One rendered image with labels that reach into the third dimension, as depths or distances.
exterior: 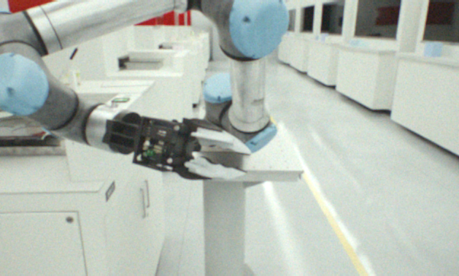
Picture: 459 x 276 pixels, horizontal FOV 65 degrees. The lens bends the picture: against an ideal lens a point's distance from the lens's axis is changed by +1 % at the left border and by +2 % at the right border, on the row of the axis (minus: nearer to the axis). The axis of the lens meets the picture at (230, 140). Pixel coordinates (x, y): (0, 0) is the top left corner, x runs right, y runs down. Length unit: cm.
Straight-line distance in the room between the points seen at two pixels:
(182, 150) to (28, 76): 23
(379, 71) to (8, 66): 513
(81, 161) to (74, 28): 46
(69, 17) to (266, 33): 33
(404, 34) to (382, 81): 65
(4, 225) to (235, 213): 70
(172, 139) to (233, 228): 86
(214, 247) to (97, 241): 47
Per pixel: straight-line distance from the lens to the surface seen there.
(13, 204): 109
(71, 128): 62
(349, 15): 748
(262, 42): 68
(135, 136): 53
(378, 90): 549
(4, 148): 137
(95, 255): 109
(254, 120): 93
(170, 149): 51
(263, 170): 106
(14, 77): 54
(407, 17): 544
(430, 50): 442
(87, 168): 104
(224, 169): 53
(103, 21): 68
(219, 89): 104
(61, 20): 67
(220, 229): 132
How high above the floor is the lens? 122
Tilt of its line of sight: 18 degrees down
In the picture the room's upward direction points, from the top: straight up
